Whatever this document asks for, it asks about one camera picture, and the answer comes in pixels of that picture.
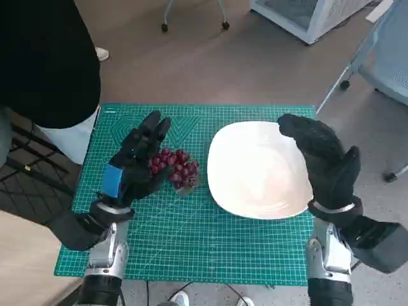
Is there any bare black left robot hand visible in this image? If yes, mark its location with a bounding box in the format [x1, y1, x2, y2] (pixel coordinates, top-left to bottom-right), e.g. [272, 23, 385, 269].
[101, 110, 172, 210]

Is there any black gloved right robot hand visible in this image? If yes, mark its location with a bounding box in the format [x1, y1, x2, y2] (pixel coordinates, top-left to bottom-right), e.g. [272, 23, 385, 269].
[277, 113, 361, 211]

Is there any red toy grape bunch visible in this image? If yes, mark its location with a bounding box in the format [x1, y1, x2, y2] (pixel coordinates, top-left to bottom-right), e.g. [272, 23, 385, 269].
[148, 148, 201, 197]

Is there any white square plate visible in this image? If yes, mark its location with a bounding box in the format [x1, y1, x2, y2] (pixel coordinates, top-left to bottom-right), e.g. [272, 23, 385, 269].
[207, 120, 315, 220]

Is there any black metal rack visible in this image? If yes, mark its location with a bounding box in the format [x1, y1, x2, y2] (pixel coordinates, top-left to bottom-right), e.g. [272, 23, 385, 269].
[0, 108, 84, 221]

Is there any light blue mesh chair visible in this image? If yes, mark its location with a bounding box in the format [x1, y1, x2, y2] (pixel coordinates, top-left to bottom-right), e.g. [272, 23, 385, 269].
[315, 0, 408, 183]

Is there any green cutting mat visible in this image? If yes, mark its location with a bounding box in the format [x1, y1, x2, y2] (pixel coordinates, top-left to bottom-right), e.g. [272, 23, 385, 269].
[56, 102, 316, 286]

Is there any person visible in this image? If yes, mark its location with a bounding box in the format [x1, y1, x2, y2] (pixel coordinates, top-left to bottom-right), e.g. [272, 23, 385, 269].
[0, 0, 112, 166]

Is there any white glass-sided cabinet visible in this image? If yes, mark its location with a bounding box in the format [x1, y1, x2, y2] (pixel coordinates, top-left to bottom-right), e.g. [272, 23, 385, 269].
[250, 0, 395, 46]

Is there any white chair with casters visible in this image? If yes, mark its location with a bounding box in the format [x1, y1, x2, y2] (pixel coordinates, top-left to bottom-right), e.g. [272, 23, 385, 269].
[161, 0, 231, 33]

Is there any light wooden table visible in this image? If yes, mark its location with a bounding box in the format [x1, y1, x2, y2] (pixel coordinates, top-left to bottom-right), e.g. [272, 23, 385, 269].
[0, 210, 84, 306]

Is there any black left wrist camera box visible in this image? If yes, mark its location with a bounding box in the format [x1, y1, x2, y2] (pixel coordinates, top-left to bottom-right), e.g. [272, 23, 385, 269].
[52, 203, 111, 252]

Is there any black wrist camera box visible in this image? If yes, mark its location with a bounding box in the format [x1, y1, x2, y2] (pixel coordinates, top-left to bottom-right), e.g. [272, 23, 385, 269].
[342, 215, 408, 274]
[52, 203, 111, 252]

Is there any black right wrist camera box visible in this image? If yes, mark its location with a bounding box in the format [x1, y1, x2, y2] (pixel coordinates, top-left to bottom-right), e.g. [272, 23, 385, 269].
[342, 215, 408, 274]

